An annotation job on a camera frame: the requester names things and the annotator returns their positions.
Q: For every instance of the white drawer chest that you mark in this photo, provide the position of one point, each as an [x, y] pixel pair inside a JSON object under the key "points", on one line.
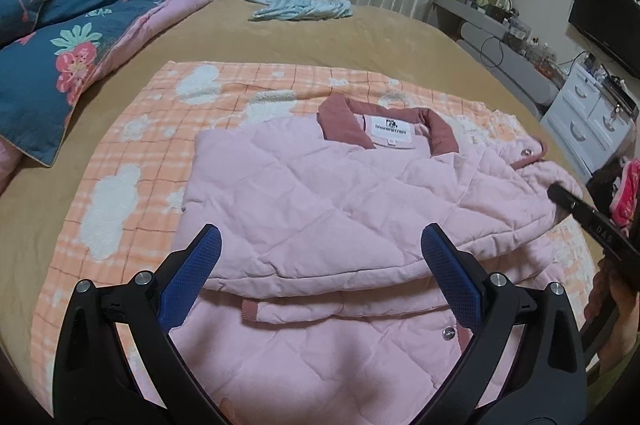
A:
{"points": [[588, 124]]}

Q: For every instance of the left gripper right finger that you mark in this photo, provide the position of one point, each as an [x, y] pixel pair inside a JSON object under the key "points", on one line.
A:
{"points": [[524, 363]]}

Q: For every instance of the black wall television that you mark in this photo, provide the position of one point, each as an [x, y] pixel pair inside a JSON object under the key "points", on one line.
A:
{"points": [[613, 25]]}

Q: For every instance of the pink quilted jacket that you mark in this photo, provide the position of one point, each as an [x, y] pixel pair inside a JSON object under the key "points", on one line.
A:
{"points": [[321, 309]]}

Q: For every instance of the orange plaid bear blanket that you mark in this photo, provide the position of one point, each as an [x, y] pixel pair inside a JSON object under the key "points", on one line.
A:
{"points": [[126, 211]]}

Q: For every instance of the blue floral pink quilt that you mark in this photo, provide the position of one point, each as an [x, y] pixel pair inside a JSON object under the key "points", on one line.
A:
{"points": [[74, 44]]}

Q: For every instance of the tan bed cover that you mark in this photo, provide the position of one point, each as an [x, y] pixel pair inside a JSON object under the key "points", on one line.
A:
{"points": [[373, 39]]}

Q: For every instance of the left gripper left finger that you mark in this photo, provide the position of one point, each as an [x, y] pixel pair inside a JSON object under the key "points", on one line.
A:
{"points": [[92, 378]]}

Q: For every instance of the grey vanity table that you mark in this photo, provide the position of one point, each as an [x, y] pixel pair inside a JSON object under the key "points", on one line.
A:
{"points": [[482, 38]]}

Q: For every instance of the person right hand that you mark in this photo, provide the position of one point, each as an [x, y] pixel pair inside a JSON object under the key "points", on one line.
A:
{"points": [[623, 336]]}

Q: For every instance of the light blue garment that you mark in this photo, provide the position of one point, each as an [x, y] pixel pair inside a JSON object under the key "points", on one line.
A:
{"points": [[301, 10]]}

